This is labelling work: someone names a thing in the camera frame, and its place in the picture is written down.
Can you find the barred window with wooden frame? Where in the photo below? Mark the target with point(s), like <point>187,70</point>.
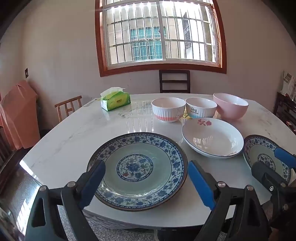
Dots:
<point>161,34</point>

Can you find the small blue patterned plate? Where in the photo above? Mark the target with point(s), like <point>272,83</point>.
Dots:
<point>259,153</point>

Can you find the newspaper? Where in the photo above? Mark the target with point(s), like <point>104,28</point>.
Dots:
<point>289,83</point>

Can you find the wall switch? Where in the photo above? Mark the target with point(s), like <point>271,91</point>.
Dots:
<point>26,73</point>

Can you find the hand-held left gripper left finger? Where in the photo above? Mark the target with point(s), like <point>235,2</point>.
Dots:
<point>92,183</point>

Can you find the yellow round warning sticker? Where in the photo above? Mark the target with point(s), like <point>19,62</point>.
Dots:
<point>186,115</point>

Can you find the green tissue pack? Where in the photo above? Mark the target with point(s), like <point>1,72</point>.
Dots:
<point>115,100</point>

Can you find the dark wooden chair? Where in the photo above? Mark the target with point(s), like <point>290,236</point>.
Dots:
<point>174,81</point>

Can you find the large blue patterned plate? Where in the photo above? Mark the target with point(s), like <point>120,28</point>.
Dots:
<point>138,166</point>

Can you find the white bowl with blue print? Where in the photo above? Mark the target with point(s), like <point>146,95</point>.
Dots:
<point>200,110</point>

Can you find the white bowl with pink stripes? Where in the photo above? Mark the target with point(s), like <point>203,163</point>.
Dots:
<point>167,111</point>

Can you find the light wooden chair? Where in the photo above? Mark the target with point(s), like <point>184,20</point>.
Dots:
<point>68,104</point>

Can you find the white plate with red flowers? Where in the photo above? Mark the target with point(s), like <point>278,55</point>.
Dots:
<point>212,139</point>

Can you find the dark carved wooden furniture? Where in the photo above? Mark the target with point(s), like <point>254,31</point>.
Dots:
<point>285,109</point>

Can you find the orange cloth cover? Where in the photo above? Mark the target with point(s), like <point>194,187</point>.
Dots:
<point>18,115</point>

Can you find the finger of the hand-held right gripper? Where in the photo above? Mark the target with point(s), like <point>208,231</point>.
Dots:
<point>285,156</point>
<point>263,173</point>

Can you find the dark wooden armchair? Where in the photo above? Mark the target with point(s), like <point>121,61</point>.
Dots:
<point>5,160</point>

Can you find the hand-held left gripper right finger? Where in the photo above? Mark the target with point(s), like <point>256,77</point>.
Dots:
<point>201,183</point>

